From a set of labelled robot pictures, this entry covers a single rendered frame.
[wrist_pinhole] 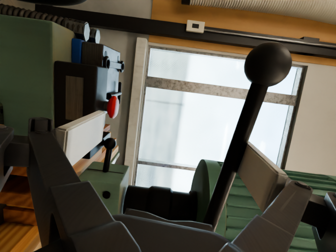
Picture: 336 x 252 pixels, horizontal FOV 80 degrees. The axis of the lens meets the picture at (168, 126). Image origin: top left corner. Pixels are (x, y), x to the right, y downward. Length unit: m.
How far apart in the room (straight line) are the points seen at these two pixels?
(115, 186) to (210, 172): 0.15
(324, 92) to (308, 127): 0.30
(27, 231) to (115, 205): 0.11
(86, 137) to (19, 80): 0.14
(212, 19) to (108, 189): 1.62
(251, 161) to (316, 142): 1.95
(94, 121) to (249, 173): 0.13
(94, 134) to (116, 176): 0.18
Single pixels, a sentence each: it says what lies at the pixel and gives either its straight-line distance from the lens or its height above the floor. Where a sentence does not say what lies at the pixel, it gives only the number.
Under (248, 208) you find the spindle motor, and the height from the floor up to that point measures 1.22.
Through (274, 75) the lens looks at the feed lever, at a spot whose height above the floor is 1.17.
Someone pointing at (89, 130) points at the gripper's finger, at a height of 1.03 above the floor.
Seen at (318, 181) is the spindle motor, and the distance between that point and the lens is 0.42.
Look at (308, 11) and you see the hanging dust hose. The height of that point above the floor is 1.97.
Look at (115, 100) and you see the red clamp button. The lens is 0.27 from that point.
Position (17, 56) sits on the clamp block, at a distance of 0.29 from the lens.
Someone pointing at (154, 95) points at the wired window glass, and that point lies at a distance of 1.76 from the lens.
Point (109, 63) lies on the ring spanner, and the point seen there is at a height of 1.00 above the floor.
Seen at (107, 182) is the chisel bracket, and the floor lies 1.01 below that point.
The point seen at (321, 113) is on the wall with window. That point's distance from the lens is 2.10.
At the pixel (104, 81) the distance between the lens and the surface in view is 0.27.
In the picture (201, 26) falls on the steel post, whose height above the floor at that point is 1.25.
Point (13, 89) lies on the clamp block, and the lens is 0.29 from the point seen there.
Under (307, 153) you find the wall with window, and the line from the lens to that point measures 2.11.
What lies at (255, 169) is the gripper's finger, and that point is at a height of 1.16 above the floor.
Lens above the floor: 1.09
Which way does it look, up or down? level
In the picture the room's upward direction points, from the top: 97 degrees clockwise
